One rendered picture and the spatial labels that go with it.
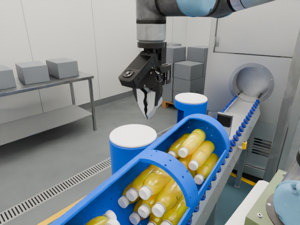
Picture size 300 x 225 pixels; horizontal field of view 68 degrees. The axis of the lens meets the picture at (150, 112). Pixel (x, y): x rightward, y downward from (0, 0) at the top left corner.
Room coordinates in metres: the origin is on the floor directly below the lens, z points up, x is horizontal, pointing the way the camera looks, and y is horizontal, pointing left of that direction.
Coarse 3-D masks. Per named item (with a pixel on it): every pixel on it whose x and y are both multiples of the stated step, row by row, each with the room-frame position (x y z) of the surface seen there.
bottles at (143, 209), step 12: (216, 156) 0.88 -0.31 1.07; (204, 168) 0.79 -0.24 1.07; (204, 180) 0.76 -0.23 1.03; (120, 204) 0.61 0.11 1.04; (144, 204) 0.58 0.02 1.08; (180, 204) 0.59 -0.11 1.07; (132, 216) 0.58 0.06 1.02; (144, 216) 0.55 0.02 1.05; (168, 216) 0.54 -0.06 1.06; (180, 216) 0.55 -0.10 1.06
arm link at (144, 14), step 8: (136, 0) 0.58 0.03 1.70; (144, 0) 0.56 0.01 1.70; (152, 0) 0.54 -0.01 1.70; (136, 8) 0.59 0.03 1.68; (144, 8) 0.56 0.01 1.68; (152, 8) 0.55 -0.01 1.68; (136, 16) 0.59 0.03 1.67; (144, 16) 0.56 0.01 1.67; (152, 16) 0.56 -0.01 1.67; (160, 16) 0.57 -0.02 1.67
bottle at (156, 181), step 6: (156, 168) 0.65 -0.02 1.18; (150, 174) 0.61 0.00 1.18; (156, 174) 0.61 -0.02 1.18; (162, 174) 0.62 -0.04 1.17; (168, 174) 0.63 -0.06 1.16; (144, 180) 0.60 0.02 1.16; (150, 180) 0.59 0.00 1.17; (156, 180) 0.59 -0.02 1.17; (162, 180) 0.60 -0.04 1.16; (168, 180) 0.62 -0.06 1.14; (144, 186) 0.57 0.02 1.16; (150, 186) 0.57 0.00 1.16; (156, 186) 0.57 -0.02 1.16; (162, 186) 0.59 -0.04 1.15; (156, 192) 0.57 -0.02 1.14
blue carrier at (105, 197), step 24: (192, 120) 1.02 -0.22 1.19; (216, 120) 0.96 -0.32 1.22; (168, 144) 0.98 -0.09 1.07; (216, 144) 0.95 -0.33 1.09; (144, 168) 0.80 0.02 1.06; (168, 168) 0.58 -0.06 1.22; (216, 168) 0.75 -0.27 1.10; (96, 192) 0.48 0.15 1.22; (120, 192) 0.66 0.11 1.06; (192, 192) 0.56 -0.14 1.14; (72, 216) 0.40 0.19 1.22; (96, 216) 0.55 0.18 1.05; (120, 216) 0.60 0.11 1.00
